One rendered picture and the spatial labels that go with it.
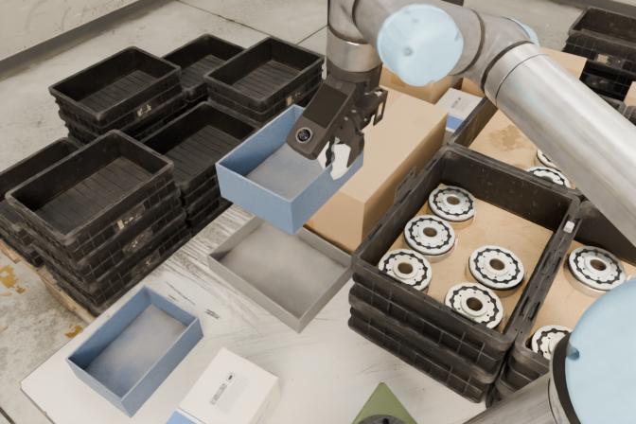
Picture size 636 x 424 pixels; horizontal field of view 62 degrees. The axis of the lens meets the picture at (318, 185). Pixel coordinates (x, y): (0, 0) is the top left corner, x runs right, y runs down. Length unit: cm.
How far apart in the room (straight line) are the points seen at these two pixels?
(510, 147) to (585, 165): 87
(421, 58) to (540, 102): 13
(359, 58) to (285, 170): 31
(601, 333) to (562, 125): 25
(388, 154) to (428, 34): 70
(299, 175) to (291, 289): 36
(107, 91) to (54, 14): 148
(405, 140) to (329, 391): 57
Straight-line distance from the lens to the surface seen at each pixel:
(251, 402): 97
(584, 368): 37
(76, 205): 181
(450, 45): 55
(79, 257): 165
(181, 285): 123
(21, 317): 225
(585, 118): 55
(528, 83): 59
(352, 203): 111
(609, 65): 263
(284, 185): 88
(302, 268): 122
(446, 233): 111
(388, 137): 125
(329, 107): 69
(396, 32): 54
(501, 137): 143
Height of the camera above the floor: 167
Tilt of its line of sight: 43 degrees down
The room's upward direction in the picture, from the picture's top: straight up
